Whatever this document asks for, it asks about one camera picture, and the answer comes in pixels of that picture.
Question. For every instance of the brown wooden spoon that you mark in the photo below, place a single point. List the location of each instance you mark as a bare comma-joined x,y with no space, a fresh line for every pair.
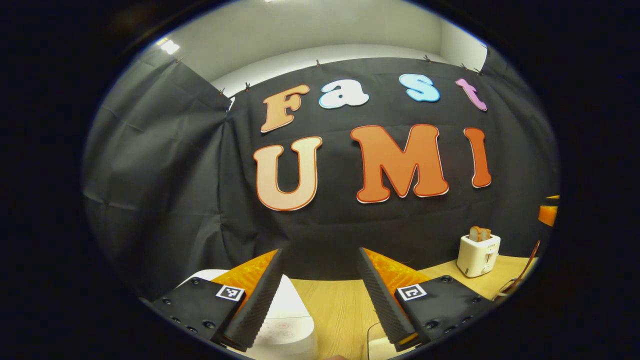
530,262

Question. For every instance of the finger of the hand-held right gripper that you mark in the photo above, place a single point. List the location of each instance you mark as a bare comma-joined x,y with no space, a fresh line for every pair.
547,215

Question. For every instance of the black backdrop cloth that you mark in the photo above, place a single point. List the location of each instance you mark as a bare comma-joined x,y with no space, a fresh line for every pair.
350,225

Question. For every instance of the ceiling light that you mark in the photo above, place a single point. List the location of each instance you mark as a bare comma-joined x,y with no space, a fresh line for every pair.
169,46

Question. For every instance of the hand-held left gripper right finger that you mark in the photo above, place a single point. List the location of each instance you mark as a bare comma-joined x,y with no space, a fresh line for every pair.
380,300

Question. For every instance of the toasted bread slice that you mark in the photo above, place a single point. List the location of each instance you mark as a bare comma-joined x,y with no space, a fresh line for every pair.
486,235
475,234

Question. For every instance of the white toaster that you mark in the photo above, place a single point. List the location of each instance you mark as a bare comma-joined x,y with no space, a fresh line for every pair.
477,257

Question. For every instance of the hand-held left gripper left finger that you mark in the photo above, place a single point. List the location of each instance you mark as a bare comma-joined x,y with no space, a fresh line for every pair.
257,300

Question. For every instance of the white rice cooker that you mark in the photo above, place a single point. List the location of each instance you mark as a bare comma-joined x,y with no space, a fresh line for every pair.
292,330

